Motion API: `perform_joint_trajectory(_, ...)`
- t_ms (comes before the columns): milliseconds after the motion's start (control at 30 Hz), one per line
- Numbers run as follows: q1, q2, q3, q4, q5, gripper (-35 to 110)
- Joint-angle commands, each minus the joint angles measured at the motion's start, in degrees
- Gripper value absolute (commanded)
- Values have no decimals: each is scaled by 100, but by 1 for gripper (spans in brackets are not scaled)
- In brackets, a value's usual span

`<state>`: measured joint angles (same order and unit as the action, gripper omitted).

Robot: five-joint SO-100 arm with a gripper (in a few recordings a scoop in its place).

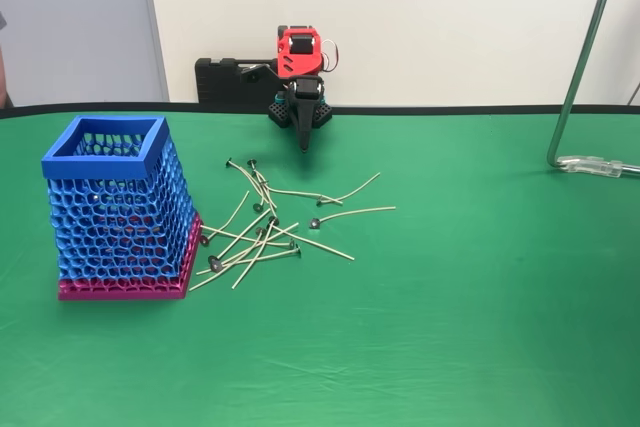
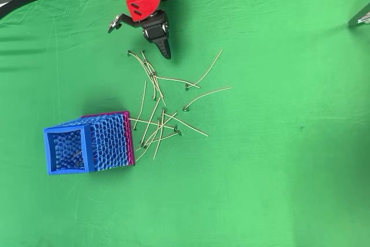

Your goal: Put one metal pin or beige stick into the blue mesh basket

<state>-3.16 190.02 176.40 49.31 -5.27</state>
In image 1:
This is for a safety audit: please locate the red and white servo cable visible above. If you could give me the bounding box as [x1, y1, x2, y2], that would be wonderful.
[321, 38, 345, 73]

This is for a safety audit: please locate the blue and magenta mesh basket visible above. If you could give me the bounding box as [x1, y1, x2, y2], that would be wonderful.
[41, 115, 204, 302]

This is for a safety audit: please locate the person's forearm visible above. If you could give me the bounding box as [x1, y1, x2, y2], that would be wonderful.
[0, 11, 14, 109]

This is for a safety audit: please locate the black plastic tool case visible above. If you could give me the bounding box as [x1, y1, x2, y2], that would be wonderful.
[194, 57, 281, 109]

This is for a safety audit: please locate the chrome stand pole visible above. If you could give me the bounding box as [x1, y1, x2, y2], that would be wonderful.
[547, 0, 640, 176]

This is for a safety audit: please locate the small gripper camera with mount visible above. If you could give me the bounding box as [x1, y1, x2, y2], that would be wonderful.
[239, 64, 282, 87]

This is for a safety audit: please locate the black perforated arm base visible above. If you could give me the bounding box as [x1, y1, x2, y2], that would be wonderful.
[268, 91, 334, 131]

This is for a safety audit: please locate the clear plastic clamp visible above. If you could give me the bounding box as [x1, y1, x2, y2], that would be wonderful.
[557, 155, 624, 178]

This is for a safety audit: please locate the green table cloth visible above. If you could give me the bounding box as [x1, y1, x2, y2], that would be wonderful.
[0, 104, 640, 427]

